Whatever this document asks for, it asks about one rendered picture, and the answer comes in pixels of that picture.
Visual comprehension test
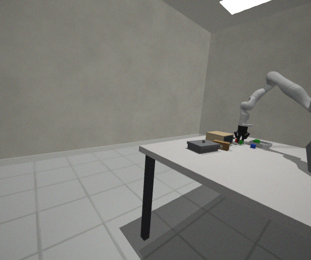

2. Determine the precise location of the brown cardboard box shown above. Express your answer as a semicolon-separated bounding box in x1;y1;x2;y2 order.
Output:
213;140;230;151

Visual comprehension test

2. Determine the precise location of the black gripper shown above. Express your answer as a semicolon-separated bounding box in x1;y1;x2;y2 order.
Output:
234;125;250;144

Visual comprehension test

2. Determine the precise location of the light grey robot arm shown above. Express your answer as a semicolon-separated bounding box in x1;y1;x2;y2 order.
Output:
239;71;311;127

